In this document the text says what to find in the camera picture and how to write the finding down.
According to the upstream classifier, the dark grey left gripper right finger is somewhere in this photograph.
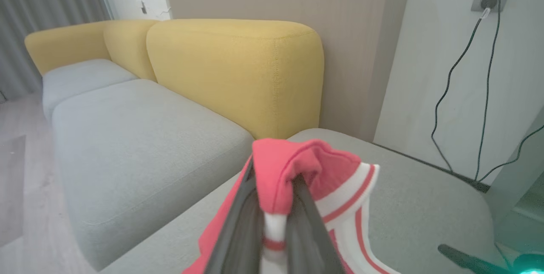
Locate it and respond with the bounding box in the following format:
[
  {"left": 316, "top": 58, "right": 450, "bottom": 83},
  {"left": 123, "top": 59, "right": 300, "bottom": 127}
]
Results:
[{"left": 284, "top": 175, "right": 346, "bottom": 274}]

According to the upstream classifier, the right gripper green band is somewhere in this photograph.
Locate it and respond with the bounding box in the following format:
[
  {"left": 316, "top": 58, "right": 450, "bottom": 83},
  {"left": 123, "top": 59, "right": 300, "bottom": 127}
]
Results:
[{"left": 437, "top": 244, "right": 544, "bottom": 274}]

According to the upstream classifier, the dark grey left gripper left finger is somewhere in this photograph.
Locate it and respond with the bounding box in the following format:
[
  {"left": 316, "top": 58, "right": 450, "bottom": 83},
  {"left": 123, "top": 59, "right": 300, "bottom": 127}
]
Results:
[{"left": 203, "top": 158, "right": 265, "bottom": 274}]

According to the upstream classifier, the red shirt with white sleeves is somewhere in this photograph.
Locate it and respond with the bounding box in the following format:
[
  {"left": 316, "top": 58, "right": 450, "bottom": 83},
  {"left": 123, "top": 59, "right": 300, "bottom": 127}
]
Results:
[{"left": 183, "top": 138, "right": 401, "bottom": 274}]

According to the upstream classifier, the large grey sofa seat cushion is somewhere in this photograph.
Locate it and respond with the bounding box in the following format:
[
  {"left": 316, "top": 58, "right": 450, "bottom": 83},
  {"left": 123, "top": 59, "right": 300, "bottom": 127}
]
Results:
[{"left": 100, "top": 128, "right": 496, "bottom": 274}]

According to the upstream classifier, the pale grey side table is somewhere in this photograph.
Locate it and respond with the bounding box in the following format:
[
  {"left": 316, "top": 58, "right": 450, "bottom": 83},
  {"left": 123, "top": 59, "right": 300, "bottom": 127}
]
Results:
[{"left": 484, "top": 106, "right": 544, "bottom": 262}]

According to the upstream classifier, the yellow sofa backrest cushion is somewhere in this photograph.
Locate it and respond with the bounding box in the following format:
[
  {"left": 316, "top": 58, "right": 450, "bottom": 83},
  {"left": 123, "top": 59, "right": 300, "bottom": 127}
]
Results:
[
  {"left": 146, "top": 19, "right": 325, "bottom": 140},
  {"left": 103, "top": 20, "right": 160, "bottom": 82}
]

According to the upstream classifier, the yellow sofa armrest cushion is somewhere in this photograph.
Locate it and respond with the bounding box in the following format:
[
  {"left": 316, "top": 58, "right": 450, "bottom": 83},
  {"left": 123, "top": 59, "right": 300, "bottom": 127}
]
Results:
[{"left": 24, "top": 21, "right": 112, "bottom": 76}]

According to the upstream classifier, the grey curtain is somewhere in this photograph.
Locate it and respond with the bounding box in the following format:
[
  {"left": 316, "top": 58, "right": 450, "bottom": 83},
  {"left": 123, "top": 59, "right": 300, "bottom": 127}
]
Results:
[{"left": 0, "top": 0, "right": 112, "bottom": 101}]

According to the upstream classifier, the black power cable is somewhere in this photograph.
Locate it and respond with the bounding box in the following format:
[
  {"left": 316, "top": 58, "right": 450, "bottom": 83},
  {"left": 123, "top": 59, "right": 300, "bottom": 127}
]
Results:
[
  {"left": 474, "top": 0, "right": 502, "bottom": 182},
  {"left": 431, "top": 8, "right": 487, "bottom": 172},
  {"left": 478, "top": 124, "right": 544, "bottom": 183}
]

